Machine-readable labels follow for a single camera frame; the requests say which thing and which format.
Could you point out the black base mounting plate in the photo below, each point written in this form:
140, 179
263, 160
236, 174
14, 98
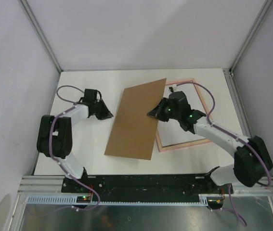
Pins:
167, 188

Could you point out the pink wooden picture frame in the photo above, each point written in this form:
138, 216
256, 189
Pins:
184, 145

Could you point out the aluminium frame rail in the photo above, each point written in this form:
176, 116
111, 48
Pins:
40, 34

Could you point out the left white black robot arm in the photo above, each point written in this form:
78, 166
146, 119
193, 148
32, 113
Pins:
55, 139

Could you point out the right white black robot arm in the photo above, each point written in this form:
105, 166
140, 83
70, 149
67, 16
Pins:
251, 157

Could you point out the brown cardboard backing board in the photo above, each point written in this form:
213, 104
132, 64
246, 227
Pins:
133, 132

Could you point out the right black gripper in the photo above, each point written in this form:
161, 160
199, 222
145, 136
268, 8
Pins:
158, 112

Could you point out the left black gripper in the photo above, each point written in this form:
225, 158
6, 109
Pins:
106, 114

